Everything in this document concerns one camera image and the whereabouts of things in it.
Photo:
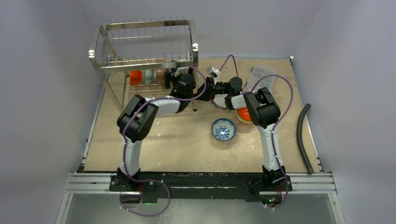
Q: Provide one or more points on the aluminium frame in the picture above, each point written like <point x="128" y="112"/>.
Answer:
<point x="98" y="183"/>

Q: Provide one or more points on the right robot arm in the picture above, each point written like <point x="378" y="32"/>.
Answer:
<point x="264" y="113"/>

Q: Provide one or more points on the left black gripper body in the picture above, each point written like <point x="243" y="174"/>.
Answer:
<point x="170" y="77"/>

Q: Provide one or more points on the white blue floral bowl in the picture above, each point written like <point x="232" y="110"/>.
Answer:
<point x="223" y="129"/>

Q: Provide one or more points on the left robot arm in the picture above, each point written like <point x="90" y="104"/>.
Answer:
<point x="137" y="119"/>

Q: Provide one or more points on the white fluted bowl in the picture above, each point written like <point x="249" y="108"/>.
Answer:
<point x="220" y="102"/>

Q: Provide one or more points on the metal two-tier dish rack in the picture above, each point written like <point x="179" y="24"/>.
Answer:
<point x="121" y="47"/>

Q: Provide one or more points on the red-orange bowl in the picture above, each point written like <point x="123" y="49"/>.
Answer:
<point x="135" y="77"/>
<point x="243" y="113"/>

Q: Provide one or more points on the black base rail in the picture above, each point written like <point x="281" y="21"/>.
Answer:
<point x="195" y="185"/>

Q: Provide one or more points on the pale green bowl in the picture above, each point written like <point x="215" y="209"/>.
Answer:
<point x="150" y="76"/>

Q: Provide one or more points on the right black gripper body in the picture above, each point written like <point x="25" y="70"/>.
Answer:
<point x="209" y="87"/>

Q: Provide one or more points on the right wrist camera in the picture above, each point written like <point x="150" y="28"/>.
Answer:
<point x="213" y="72"/>

